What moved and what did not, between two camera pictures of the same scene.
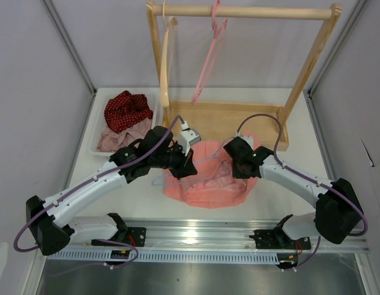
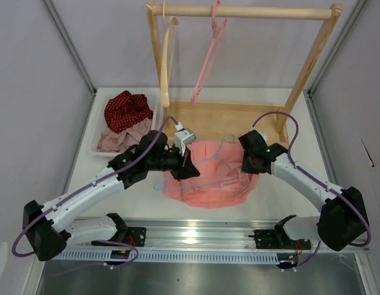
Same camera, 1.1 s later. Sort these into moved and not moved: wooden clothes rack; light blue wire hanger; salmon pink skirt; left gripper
Moved: light blue wire hanger
Not moved: wooden clothes rack; salmon pink skirt; left gripper
